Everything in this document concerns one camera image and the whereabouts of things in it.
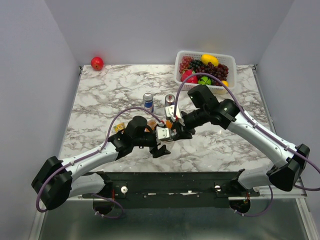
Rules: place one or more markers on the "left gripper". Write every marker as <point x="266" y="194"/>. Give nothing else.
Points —
<point x="157" y="153"/>

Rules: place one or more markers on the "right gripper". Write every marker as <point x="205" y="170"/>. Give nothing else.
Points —
<point x="184" y="135"/>

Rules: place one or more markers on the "silver jar lid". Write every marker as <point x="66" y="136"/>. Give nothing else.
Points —
<point x="172" y="134"/>

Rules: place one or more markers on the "orange juice bottle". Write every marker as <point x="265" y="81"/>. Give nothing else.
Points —
<point x="152" y="124"/>
<point x="169" y="124"/>

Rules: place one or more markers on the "clear glass jar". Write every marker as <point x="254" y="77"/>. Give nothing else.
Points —
<point x="168" y="142"/>

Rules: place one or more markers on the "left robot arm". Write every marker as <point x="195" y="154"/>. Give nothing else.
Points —
<point x="56" y="179"/>

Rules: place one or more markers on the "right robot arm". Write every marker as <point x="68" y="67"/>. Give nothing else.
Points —
<point x="287" y="159"/>

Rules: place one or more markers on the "blue silver energy can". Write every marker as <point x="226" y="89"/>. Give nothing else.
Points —
<point x="169" y="100"/>

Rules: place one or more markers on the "yellow candy packet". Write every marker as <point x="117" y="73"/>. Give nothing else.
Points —
<point x="119" y="127"/>

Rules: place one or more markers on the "blue energy can left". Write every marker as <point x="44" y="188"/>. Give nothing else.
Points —
<point x="148" y="99"/>

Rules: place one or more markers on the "green round fruit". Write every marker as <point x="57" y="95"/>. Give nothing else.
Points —
<point x="204" y="80"/>

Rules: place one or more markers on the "light red grape bunch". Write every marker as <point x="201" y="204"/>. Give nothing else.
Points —
<point x="185" y="63"/>

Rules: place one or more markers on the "black grape bunch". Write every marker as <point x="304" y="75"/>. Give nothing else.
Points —
<point x="196" y="65"/>

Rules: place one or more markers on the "dark red grape bunch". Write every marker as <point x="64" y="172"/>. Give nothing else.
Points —
<point x="220" y="72"/>

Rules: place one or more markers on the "white plastic fruit basket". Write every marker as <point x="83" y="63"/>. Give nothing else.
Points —
<point x="226" y="60"/>

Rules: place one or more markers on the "red apple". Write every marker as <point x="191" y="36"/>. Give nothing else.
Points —
<point x="97" y="63"/>

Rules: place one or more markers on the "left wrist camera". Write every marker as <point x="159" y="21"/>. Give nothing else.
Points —
<point x="163" y="134"/>

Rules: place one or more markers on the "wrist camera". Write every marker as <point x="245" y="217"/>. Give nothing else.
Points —
<point x="172" y="112"/>
<point x="163" y="134"/>

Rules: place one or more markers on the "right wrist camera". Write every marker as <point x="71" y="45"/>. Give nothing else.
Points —
<point x="172" y="112"/>

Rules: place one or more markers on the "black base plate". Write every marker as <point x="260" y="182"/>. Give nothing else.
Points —
<point x="150" y="190"/>

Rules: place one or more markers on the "aluminium rail frame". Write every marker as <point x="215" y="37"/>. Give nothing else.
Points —
<point x="275" y="215"/>

